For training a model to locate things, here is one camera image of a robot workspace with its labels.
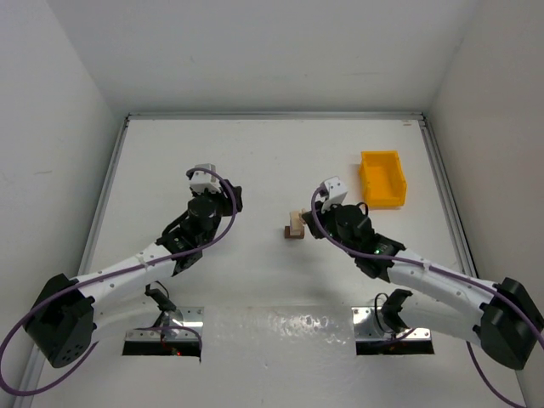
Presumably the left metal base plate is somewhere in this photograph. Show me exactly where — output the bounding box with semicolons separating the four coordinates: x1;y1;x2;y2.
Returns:
125;307;205;342

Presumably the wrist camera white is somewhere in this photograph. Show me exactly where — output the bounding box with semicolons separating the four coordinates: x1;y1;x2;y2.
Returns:
188;163;221;196
319;176;349;213

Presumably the metal base plate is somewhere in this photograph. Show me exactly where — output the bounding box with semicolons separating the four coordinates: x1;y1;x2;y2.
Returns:
351;305;432;343
125;307;205;342

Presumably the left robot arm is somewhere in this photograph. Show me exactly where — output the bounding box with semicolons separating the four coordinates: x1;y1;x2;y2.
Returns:
23;178;243;368

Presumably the yellow plastic bin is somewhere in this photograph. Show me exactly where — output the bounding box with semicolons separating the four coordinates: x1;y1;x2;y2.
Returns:
359;150;407;209

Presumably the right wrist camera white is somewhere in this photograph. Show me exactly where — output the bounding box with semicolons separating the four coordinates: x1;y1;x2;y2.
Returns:
319;176;349;213

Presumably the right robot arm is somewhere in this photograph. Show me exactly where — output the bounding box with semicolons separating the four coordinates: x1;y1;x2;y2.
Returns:
301;202;543;371

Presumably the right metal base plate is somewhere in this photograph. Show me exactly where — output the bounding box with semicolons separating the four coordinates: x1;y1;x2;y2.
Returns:
351;305;432;343

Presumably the beige wood plank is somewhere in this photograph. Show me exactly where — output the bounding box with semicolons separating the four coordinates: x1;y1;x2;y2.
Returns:
289;211;304;230

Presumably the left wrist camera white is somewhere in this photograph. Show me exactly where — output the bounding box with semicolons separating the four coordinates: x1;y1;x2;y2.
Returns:
188;163;221;196

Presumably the brown rectangular wood block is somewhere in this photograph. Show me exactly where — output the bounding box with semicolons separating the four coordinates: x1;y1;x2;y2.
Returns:
284;225;305;240

